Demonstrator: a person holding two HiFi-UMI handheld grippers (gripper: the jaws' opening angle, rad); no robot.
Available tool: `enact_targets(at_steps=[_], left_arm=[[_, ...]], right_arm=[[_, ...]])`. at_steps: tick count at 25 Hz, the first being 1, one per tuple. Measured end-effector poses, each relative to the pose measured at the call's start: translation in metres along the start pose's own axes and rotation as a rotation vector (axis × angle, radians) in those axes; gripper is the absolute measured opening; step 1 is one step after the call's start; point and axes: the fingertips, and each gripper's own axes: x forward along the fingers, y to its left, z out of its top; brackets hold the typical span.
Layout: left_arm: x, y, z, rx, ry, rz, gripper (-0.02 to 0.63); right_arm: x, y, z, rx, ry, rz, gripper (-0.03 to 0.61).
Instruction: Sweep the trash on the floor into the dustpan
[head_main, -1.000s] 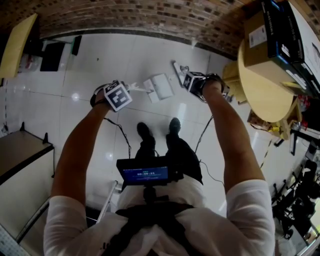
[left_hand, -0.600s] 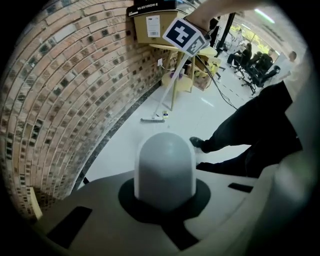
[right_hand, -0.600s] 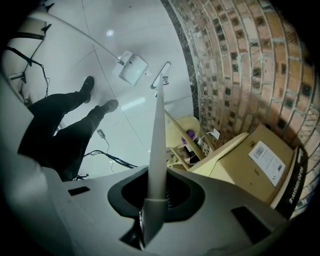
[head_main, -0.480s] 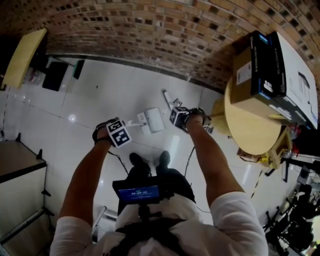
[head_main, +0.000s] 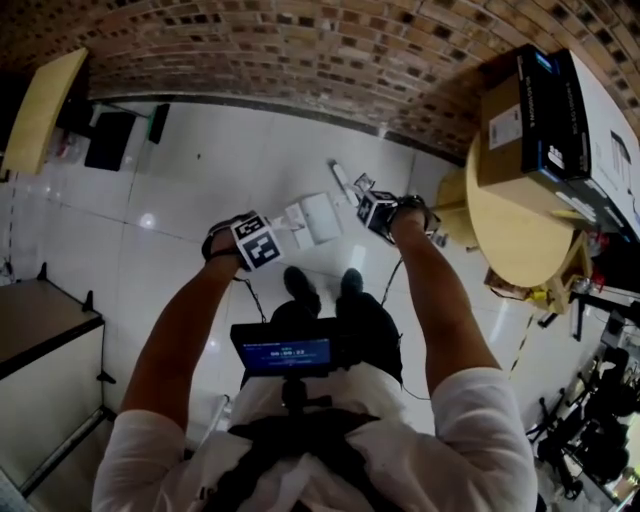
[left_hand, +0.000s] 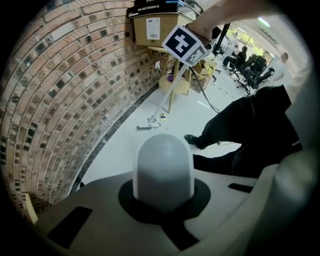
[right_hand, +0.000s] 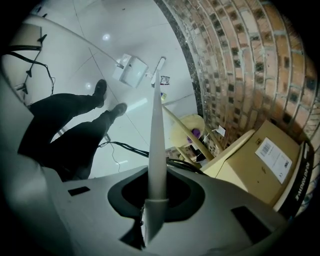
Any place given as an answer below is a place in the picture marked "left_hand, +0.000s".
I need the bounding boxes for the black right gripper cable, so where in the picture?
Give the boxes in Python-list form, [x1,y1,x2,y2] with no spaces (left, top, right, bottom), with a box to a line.
[190,65,221,114]

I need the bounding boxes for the large cardboard box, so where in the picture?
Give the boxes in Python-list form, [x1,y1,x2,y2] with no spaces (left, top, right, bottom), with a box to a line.
[133,13,180,48]

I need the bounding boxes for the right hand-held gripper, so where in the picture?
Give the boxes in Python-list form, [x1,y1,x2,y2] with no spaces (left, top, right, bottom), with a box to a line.
[161,24,214,67]

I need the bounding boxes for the white long-handled broom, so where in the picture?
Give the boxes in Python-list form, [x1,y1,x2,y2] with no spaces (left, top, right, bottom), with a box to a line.
[136,63,191,131]

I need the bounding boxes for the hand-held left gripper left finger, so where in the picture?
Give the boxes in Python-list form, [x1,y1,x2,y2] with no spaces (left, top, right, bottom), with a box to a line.
[33,171,182,256]

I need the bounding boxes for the black office chair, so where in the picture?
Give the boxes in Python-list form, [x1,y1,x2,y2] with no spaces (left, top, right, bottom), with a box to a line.
[222,59,241,81]
[236,67,276,96]

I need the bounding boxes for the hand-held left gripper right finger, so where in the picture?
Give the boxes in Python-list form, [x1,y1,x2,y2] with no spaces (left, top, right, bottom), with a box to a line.
[183,169,260,242]

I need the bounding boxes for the round wooden table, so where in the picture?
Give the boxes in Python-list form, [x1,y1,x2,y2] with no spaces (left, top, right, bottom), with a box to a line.
[146,44,182,114]

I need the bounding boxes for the person's right forearm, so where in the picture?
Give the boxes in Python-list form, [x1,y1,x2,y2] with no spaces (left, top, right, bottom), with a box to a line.
[186,0,268,48]

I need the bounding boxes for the black cardboard box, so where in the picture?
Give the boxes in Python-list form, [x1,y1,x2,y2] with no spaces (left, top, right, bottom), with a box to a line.
[125,0,180,20]

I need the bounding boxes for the open cardboard box with clutter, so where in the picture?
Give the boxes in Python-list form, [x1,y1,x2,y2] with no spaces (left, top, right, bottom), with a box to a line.
[191,58,217,94]

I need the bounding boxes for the person's right black shoe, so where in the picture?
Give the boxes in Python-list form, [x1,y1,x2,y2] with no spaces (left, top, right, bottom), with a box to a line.
[184,134,208,151]

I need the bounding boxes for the black pole stand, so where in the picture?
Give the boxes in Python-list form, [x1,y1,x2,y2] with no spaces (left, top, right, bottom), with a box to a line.
[211,23,232,55]

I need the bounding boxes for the person's black trousers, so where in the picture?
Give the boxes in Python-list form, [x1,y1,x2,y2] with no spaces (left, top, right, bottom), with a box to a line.
[192,84,304,179]

